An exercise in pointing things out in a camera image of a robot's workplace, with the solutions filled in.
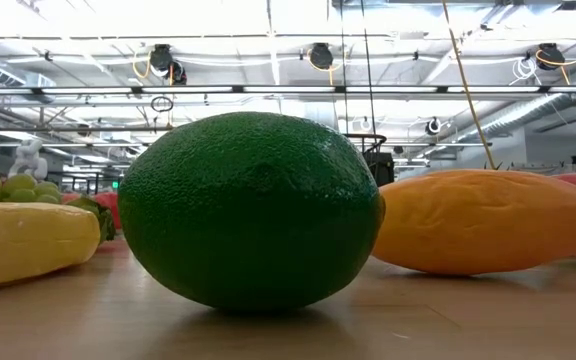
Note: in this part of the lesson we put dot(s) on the orange persimmon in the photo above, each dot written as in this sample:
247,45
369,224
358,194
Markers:
110,207

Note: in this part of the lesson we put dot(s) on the green plastic lime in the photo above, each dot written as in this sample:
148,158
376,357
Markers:
248,210

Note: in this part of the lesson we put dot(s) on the black computer tower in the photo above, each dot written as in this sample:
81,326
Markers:
380,170

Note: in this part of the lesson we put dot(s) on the long ceiling light bar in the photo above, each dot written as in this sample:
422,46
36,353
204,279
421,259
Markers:
168,89

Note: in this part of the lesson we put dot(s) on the yellow orange mango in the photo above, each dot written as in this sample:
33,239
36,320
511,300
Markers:
488,222

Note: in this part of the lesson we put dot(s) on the white humanoid robot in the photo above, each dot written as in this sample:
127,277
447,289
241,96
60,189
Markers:
29,160

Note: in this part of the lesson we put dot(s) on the yellow banana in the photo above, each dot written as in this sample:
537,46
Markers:
23,242

